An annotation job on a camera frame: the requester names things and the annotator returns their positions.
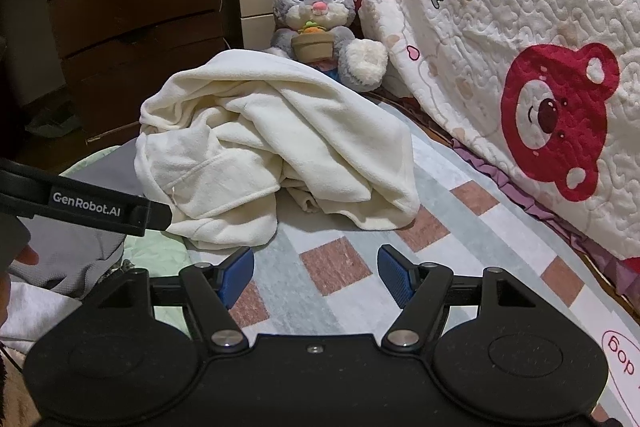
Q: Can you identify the cream fleece zip jacket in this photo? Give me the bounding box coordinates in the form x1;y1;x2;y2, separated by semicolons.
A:
134;50;420;251

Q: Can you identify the person's hand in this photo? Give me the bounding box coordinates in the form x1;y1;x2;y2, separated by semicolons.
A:
0;246;39;325

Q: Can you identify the light green bed sheet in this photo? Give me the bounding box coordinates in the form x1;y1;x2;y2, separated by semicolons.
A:
62;145;191;336

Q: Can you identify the grey garment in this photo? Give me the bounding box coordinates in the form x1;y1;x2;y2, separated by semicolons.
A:
9;141;142;299

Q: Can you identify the checkered grey pink blanket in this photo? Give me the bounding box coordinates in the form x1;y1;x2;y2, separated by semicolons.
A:
194;129;639;426

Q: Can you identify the dark wooden dresser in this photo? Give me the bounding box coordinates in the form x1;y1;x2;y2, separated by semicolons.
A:
1;0;228;142

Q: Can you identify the white bear print quilt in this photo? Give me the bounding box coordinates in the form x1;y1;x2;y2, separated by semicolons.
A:
342;0;640;298

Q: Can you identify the grey bunny plush toy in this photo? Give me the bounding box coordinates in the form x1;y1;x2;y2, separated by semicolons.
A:
267;0;388;92

